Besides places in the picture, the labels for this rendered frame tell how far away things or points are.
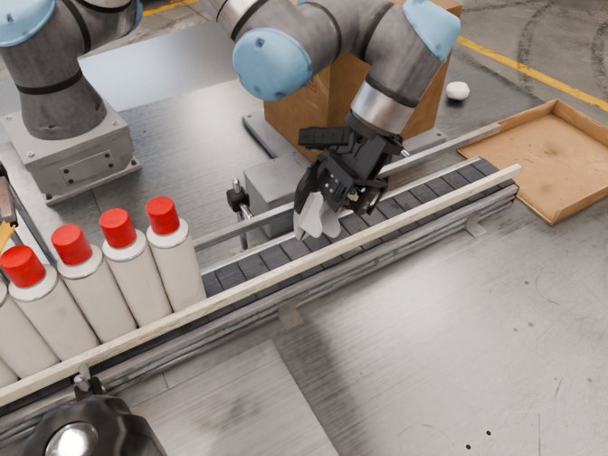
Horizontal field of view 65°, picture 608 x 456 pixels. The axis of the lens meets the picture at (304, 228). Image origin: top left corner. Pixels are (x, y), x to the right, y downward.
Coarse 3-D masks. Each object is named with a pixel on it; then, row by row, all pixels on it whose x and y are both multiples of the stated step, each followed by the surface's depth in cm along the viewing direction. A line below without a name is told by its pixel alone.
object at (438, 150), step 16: (496, 128) 87; (448, 144) 83; (464, 144) 85; (400, 160) 80; (416, 160) 81; (384, 176) 79; (320, 192) 75; (288, 208) 72; (240, 224) 70; (256, 224) 71; (208, 240) 68; (224, 240) 69; (112, 272) 64
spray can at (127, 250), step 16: (112, 224) 53; (128, 224) 54; (112, 240) 54; (128, 240) 55; (144, 240) 57; (112, 256) 55; (128, 256) 55; (144, 256) 57; (128, 272) 57; (144, 272) 58; (128, 288) 59; (144, 288) 60; (160, 288) 63; (128, 304) 63; (144, 304) 62; (160, 304) 64; (144, 320) 64
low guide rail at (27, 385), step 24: (456, 192) 82; (408, 216) 78; (360, 240) 75; (288, 264) 71; (312, 264) 72; (240, 288) 68; (264, 288) 70; (192, 312) 65; (144, 336) 63; (72, 360) 60; (96, 360) 61; (24, 384) 58; (48, 384) 60
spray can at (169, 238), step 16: (160, 208) 55; (160, 224) 55; (176, 224) 57; (160, 240) 57; (176, 240) 57; (160, 256) 58; (176, 256) 58; (192, 256) 61; (160, 272) 61; (176, 272) 60; (192, 272) 62; (176, 288) 63; (192, 288) 64; (176, 304) 66; (192, 304) 66
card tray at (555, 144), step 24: (504, 120) 105; (528, 120) 110; (552, 120) 111; (576, 120) 108; (480, 144) 104; (504, 144) 104; (528, 144) 104; (552, 144) 104; (576, 144) 104; (600, 144) 104; (504, 168) 99; (528, 168) 99; (552, 168) 99; (576, 168) 99; (600, 168) 99; (528, 192) 94; (552, 192) 94; (576, 192) 94; (600, 192) 90; (552, 216) 89
